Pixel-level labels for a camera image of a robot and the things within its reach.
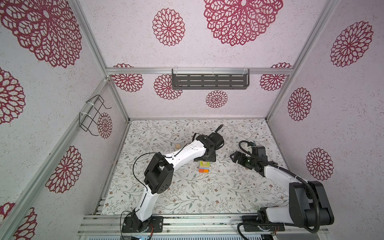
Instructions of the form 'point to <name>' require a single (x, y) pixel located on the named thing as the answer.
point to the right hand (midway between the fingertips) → (236, 156)
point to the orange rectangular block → (205, 170)
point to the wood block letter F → (204, 163)
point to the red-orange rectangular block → (201, 170)
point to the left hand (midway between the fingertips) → (204, 159)
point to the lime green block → (201, 164)
